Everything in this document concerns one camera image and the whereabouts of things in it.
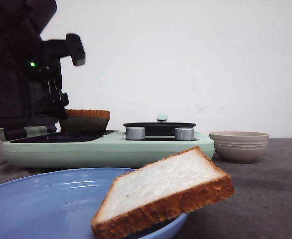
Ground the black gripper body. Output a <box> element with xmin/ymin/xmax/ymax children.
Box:
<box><xmin>0</xmin><ymin>0</ymin><xmax>62</xmax><ymax>105</ymax></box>

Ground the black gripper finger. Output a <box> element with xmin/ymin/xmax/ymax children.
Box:
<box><xmin>40</xmin><ymin>74</ymin><xmax>69</xmax><ymax>120</ymax></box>

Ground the white bread slice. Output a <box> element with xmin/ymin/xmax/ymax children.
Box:
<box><xmin>59</xmin><ymin>109</ymin><xmax>110</xmax><ymax>132</ymax></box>
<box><xmin>91</xmin><ymin>146</ymin><xmax>234</xmax><ymax>239</ymax></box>

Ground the mint green sandwich maker lid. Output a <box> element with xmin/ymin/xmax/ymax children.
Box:
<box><xmin>0</xmin><ymin>72</ymin><xmax>60</xmax><ymax>141</ymax></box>

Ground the beige ribbed bowl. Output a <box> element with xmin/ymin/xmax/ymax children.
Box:
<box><xmin>209</xmin><ymin>131</ymin><xmax>270</xmax><ymax>163</ymax></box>

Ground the mint green breakfast maker base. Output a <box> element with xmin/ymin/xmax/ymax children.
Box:
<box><xmin>2</xmin><ymin>130</ymin><xmax>214</xmax><ymax>168</ymax></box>

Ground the left silver control knob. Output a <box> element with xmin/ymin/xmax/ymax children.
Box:
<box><xmin>126</xmin><ymin>127</ymin><xmax>146</xmax><ymax>140</ymax></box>

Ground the silver control knob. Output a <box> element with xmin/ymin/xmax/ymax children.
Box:
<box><xmin>126</xmin><ymin>127</ymin><xmax>146</xmax><ymax>140</ymax></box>
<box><xmin>174</xmin><ymin>127</ymin><xmax>195</xmax><ymax>141</ymax></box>

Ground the blue plate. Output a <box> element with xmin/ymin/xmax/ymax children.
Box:
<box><xmin>0</xmin><ymin>167</ymin><xmax>189</xmax><ymax>239</ymax></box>

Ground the small black frying pan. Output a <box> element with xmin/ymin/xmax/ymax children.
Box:
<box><xmin>123</xmin><ymin>121</ymin><xmax>196</xmax><ymax>136</ymax></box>

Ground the right silver control knob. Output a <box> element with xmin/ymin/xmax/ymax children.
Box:
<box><xmin>174</xmin><ymin>127</ymin><xmax>195</xmax><ymax>141</ymax></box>

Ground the black wrist camera on gripper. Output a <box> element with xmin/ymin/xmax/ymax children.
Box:
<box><xmin>44</xmin><ymin>33</ymin><xmax>86</xmax><ymax>66</ymax></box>

